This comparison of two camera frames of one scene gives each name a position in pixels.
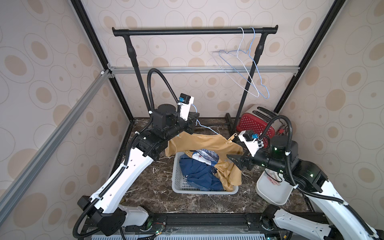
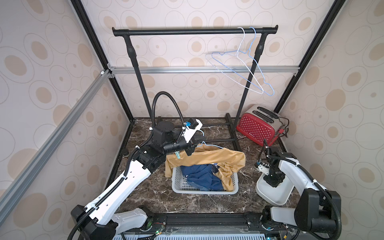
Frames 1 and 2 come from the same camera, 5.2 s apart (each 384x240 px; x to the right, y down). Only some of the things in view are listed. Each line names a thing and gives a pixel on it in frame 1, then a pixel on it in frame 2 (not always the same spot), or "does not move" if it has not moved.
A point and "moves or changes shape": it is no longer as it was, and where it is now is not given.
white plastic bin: (272, 188) does not move
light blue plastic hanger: (267, 98) moves or changes shape
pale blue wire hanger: (199, 123) to (207, 144)
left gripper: (193, 116) to (192, 143)
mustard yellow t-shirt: (227, 171) moves or changes shape
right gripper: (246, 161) to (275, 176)
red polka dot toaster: (256, 117) does not move
